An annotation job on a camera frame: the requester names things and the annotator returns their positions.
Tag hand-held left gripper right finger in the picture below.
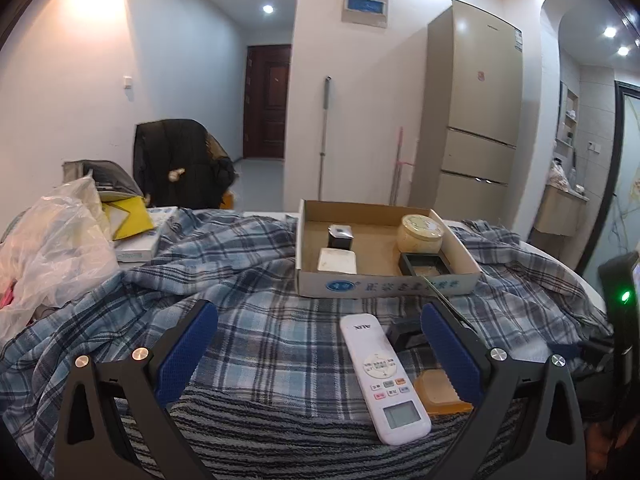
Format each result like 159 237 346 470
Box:
420 300 588 480

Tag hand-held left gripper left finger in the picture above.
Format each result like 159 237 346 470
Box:
52 299 221 480

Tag orange translucent block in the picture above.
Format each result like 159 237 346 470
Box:
412 370 473 417

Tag white remote control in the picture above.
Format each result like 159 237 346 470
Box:
340 313 432 446

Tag black rectangular tray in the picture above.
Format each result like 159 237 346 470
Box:
399 252 458 277

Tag round yellow jar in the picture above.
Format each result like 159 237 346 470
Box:
397 214 445 255

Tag shallow cardboard box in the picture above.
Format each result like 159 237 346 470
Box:
295 199 483 298

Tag white square box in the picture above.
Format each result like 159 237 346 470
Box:
317 247 358 275

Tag small black cube box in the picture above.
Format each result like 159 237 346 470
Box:
327 225 355 251

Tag person's right hand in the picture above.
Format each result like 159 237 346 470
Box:
585 419 622 480

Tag white flat printed box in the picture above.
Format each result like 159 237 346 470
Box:
115 207 176 263

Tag grey striped towel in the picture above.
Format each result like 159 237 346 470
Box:
115 345 531 480

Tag beige vanity cabinet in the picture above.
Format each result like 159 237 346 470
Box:
532 182 590 236

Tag black framed glass door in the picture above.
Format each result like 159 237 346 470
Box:
582 80 640 281

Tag yellow folder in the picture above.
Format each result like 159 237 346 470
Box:
100 195 156 241

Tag pink plastic bag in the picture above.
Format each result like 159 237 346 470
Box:
547 157 571 188

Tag clear plastic bag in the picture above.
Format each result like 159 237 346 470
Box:
0 175 121 341

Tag black jacket on chair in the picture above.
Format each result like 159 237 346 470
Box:
132 119 238 209

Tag grey bag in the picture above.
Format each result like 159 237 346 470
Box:
62 159 146 198

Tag brown cardboard box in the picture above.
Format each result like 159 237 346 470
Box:
207 132 236 161

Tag beige refrigerator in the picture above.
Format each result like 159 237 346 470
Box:
407 0 524 211

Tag grey mop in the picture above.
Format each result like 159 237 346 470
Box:
317 76 332 201

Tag dark brown door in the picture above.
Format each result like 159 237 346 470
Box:
243 44 292 161

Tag bathroom wall shelf niche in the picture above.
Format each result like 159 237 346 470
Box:
556 82 581 148

